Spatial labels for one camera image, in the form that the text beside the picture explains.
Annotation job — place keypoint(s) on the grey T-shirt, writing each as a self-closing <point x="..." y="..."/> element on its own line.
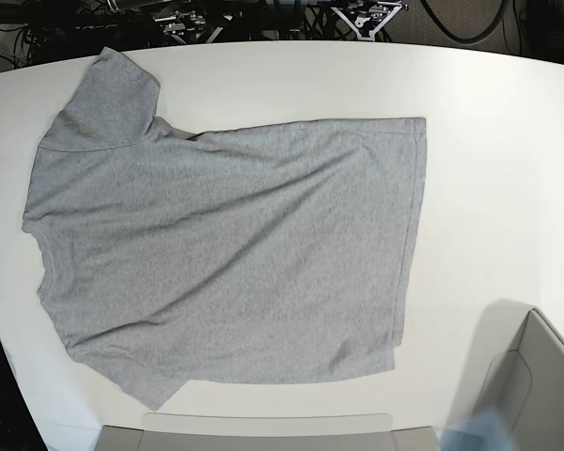
<point x="278" y="254"/>

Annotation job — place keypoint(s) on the grey tray bottom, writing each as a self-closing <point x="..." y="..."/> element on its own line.
<point x="161" y="431"/>

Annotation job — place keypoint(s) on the grey box right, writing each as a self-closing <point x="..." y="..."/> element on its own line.
<point x="526" y="386"/>

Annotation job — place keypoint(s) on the blue blurred object corner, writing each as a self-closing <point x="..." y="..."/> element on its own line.
<point x="484" y="431"/>

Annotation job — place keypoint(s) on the metal frame bracket background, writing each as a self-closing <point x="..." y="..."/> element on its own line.
<point x="368" y="19"/>

